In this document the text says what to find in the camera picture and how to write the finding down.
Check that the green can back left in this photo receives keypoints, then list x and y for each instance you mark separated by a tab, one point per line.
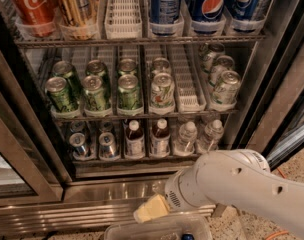
66	70

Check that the clear water bottle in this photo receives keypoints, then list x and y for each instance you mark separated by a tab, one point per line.
184	143
210	136

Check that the white can right middle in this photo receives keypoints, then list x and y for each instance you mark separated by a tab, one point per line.
221	64

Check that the white can right front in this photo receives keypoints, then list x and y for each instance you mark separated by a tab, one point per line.
226	88

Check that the blue pepsi can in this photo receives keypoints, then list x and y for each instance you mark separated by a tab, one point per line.
203	12
164	14
247	15

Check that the fridge door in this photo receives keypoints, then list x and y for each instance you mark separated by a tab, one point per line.
29	179
280	132

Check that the white can right back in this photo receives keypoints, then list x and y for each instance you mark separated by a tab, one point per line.
207	53

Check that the steel fridge base grille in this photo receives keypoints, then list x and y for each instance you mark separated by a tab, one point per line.
85	205

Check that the clear water bottle right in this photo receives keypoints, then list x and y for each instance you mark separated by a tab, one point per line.
210	136

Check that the green can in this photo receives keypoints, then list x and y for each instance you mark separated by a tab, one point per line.
99	68
96	98
127	66
66	70
129	95
60	94

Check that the silver blue can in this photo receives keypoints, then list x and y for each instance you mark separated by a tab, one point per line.
79	127
80	144
108	147
106	126

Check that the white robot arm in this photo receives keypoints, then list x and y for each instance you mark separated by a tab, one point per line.
239	178

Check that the blue Pepsi can middle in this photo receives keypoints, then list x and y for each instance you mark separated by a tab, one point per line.
203	12

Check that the green can front left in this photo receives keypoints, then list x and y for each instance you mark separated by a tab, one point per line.
60	94

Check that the clear plastic bin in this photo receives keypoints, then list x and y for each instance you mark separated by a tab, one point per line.
167	228

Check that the empty white tray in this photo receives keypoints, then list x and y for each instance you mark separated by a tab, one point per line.
189	94
123	19

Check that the blue Pepsi can left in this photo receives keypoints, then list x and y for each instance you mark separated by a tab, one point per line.
164	14

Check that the gold soda can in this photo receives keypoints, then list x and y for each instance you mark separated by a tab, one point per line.
79	16

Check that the empty white top tray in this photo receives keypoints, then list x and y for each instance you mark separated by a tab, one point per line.
123	19

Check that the blue Pepsi can right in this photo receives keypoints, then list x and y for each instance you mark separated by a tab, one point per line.
247	15

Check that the silver blue can back left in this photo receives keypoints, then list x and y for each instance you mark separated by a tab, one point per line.
79	127

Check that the white diet can back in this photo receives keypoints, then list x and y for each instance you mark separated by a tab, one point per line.
160	65

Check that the clear water bottle left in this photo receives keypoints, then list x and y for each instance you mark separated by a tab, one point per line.
184	143

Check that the red Coca-Cola can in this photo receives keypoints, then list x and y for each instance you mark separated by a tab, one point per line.
36	14

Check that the white diet can front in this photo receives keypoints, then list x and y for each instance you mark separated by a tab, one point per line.
162	91

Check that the empty white middle tray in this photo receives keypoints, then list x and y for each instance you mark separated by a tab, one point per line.
189	94

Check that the silver blue can front left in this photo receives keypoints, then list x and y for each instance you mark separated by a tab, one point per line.
80	144

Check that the fridge door right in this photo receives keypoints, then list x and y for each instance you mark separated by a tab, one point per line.
280	132

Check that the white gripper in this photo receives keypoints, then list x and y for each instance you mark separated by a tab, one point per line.
177	190

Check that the white diet can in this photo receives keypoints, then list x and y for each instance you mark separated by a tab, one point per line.
162	91
160	65

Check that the brown drink bottle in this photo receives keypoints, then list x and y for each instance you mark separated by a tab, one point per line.
135	140
160	136

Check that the fridge door left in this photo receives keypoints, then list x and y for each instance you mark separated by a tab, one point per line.
29	179

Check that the blue bottle cap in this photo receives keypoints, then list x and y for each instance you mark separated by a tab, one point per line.
187	236

